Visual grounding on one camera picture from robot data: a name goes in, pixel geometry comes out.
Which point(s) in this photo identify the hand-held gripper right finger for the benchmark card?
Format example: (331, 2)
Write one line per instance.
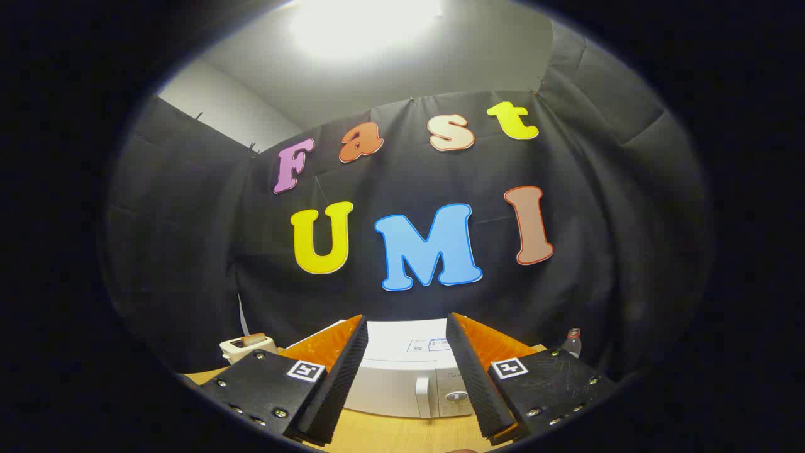
(478, 384)

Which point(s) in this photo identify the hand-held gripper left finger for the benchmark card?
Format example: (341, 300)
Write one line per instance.
(343, 377)

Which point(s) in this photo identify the white microwave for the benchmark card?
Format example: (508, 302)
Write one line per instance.
(402, 384)

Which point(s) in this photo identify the brown toast slice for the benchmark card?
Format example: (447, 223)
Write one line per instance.
(253, 340)

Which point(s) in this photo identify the clear bottle with red label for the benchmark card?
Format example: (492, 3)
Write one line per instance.
(571, 345)

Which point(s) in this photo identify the white toaster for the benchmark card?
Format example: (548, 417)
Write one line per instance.
(242, 351)

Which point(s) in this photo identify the ceiling light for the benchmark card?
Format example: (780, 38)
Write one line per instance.
(365, 25)

